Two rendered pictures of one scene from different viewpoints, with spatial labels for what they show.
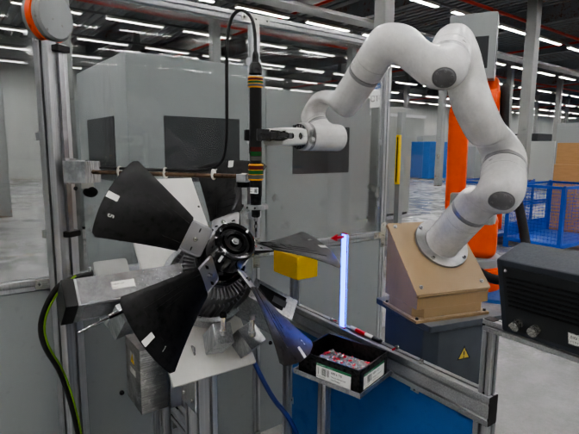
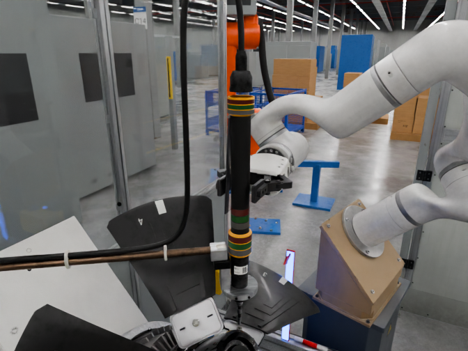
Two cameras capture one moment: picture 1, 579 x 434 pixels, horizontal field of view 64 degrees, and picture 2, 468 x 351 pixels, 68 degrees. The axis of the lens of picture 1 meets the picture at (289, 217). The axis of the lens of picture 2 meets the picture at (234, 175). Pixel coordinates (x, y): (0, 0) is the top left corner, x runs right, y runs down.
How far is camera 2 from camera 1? 0.96 m
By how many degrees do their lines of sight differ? 29
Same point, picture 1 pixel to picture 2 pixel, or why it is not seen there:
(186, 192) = (76, 244)
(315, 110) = (277, 120)
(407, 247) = (345, 247)
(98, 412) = not seen: outside the picture
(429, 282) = (373, 281)
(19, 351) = not seen: outside the picture
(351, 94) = (371, 116)
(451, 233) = (393, 232)
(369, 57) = (428, 72)
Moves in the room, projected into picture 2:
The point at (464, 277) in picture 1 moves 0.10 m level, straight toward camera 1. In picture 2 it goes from (389, 262) to (406, 280)
